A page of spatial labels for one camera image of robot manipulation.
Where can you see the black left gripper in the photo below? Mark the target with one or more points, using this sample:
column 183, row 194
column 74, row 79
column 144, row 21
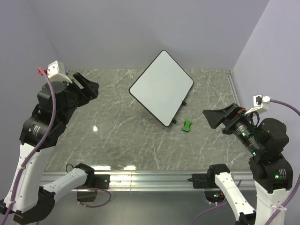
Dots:
column 90, row 91

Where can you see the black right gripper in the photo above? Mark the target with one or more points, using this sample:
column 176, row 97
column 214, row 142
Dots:
column 215, row 116

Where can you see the green whiteboard eraser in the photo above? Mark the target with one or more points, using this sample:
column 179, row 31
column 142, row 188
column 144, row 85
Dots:
column 187, row 124

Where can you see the white whiteboard with black frame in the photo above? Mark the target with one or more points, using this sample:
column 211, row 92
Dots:
column 162, row 88

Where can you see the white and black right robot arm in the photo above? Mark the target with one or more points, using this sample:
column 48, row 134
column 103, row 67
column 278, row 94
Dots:
column 272, row 173

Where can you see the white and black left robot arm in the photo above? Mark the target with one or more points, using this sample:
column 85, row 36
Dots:
column 28, row 200

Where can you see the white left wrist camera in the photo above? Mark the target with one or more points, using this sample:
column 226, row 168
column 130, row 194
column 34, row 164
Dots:
column 56, row 72

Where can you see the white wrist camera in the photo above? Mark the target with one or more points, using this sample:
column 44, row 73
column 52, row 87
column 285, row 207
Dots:
column 56, row 72
column 260, row 105

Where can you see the aluminium right side rail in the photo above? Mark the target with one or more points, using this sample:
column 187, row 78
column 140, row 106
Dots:
column 230, row 79

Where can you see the aluminium rail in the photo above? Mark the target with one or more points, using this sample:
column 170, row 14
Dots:
column 150, row 180
column 230, row 79

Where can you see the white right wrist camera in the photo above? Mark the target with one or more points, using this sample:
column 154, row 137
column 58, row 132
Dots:
column 260, row 105

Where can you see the aluminium front rail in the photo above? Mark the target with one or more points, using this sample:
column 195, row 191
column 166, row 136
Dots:
column 150, row 180

